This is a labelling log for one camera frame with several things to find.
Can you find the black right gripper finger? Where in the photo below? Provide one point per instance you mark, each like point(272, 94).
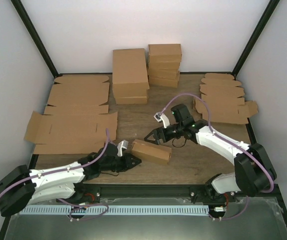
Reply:
point(152, 136)
point(155, 141)

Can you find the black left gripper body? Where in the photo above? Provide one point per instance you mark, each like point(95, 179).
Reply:
point(119, 166)

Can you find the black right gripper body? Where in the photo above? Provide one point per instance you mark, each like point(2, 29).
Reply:
point(167, 137)

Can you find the small brown cardboard box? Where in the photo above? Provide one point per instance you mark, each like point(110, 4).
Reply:
point(149, 152)

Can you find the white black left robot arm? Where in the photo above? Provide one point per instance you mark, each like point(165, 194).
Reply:
point(22, 186)

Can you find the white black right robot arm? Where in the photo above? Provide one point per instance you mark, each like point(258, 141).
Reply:
point(253, 171)

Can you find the large folded cardboard box bottom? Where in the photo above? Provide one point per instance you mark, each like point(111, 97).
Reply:
point(131, 100)

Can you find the large folded cardboard box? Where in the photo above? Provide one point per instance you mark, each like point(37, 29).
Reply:
point(131, 100)
point(129, 73)

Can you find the small folded box bottom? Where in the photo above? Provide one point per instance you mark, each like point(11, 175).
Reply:
point(172, 83)

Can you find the large folded cardboard box top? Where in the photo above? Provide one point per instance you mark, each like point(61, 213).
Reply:
point(129, 73)

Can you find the small folded box stack top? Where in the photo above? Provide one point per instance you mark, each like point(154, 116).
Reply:
point(165, 52)

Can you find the large flat cardboard blank front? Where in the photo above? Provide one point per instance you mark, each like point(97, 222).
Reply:
point(73, 129)

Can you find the large flat cardboard blank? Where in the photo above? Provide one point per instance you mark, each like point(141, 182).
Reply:
point(79, 90)
point(73, 129)

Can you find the stack of small flat blanks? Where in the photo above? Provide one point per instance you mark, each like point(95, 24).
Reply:
point(222, 99)

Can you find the large flat cardboard blank rear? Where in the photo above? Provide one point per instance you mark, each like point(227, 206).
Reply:
point(79, 90)

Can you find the clear acrylic cover plate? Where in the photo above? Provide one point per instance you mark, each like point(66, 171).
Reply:
point(261, 220)

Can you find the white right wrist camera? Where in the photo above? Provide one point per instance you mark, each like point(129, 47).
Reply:
point(162, 118)

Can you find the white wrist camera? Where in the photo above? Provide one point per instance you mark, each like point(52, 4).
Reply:
point(162, 118)
point(121, 147)

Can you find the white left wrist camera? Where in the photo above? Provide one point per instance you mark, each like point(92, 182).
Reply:
point(121, 147)

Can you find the light blue slotted cable duct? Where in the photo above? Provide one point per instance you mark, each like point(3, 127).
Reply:
point(119, 210)

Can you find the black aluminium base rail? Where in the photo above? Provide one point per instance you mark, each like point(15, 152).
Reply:
point(196, 193)

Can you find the black frame post right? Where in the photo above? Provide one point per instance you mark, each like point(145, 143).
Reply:
point(260, 26)

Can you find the black frame post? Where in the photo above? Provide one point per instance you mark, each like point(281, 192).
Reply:
point(260, 26)
point(26, 20)

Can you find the black frame post left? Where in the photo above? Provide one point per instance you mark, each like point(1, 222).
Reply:
point(26, 20)

